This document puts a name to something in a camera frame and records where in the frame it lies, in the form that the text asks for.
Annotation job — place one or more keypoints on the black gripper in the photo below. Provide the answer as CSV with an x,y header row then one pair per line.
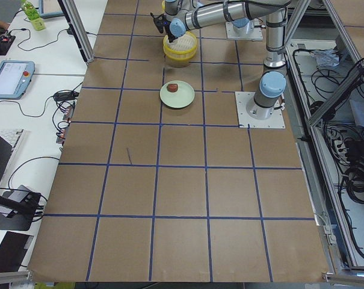
x,y
166,27

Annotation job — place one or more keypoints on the yellow steamer top layer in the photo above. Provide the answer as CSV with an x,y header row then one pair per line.
x,y
185,44

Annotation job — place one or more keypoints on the brown steamed bun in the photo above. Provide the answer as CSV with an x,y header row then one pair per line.
x,y
172,87

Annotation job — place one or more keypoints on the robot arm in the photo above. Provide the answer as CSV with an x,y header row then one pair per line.
x,y
263,21

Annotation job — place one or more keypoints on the yellow steamer lower layers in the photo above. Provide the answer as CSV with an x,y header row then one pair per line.
x,y
178,60

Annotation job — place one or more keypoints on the light green plate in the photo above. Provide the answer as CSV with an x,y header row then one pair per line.
x,y
181,99

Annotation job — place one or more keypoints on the black power adapter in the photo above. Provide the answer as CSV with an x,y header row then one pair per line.
x,y
65,96

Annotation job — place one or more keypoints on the green drink bottle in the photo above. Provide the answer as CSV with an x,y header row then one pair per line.
x,y
32,14

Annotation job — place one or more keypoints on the left teach pendant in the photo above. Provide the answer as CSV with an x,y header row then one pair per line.
x,y
15,77

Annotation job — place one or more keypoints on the white keyboard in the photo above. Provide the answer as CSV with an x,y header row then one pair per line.
x,y
13,136

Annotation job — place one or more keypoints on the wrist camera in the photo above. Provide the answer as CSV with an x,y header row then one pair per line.
x,y
161,22

